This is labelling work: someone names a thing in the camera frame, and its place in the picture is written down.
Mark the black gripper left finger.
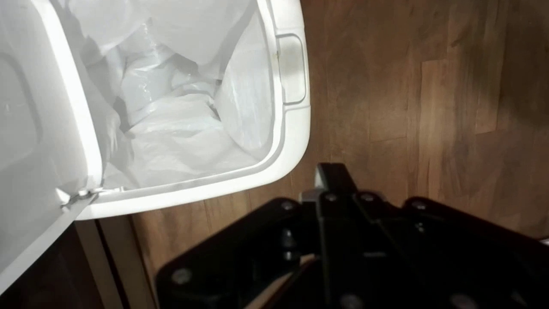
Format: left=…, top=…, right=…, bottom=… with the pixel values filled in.
left=154, top=163, right=331, bottom=309

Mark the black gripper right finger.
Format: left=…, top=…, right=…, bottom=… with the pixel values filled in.
left=327, top=161, right=549, bottom=309

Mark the white refuse bin lid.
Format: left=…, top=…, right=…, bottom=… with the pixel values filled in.
left=0, top=0, right=106, bottom=295

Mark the white plastic bin liner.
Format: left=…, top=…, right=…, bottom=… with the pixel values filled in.
left=54, top=0, right=277, bottom=188

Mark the white plastic refuse bin body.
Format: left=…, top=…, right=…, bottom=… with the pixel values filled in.
left=49, top=0, right=313, bottom=223

